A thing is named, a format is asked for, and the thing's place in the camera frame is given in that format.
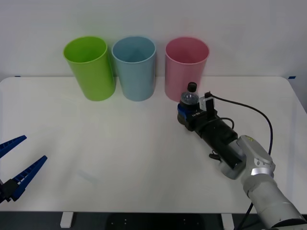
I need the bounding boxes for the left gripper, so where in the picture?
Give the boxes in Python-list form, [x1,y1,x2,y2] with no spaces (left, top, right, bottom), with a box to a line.
[0,135,48,204]

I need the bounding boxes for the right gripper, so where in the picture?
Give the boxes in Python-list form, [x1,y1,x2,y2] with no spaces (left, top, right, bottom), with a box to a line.
[177,103,219,132]

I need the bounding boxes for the dark bottle with black cap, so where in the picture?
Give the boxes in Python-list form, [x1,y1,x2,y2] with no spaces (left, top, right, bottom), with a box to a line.
[177,82,200,126]

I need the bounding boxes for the pink plastic bin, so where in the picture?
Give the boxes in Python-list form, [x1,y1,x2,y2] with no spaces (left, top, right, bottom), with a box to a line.
[165,36,210,103]

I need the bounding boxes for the pale blue plastic bin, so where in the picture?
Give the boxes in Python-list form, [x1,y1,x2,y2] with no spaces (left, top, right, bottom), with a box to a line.
[111,35,156,102]

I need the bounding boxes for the white table leg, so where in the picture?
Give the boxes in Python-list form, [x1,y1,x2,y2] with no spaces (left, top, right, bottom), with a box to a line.
[221,213,235,230]
[59,212,73,229]

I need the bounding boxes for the green plastic bin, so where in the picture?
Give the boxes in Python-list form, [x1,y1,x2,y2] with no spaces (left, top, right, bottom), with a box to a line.
[63,35,116,102]

